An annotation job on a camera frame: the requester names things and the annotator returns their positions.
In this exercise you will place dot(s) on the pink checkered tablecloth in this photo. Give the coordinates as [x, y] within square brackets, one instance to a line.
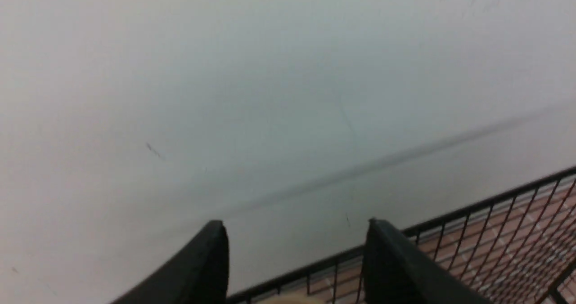
[508, 249]

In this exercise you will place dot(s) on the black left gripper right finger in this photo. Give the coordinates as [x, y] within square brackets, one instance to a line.
[395, 271]

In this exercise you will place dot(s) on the black wire mesh shelf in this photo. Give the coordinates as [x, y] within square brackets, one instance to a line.
[337, 279]

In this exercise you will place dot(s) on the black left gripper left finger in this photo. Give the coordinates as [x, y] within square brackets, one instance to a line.
[197, 274]

